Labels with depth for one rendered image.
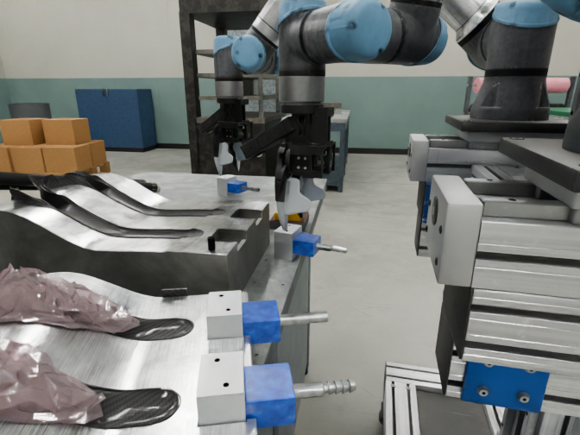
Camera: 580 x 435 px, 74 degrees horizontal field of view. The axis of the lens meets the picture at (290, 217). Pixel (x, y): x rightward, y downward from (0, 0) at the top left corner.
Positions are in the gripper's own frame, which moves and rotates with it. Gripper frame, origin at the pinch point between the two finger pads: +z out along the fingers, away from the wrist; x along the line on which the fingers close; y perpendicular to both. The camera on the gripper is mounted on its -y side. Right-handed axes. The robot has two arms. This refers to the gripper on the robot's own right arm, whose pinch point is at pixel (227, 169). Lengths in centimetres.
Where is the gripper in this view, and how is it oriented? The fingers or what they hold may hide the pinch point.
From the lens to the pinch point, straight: 115.5
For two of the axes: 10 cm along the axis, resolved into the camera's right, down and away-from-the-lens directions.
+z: 0.0, 9.5, 3.2
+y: 8.7, 1.6, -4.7
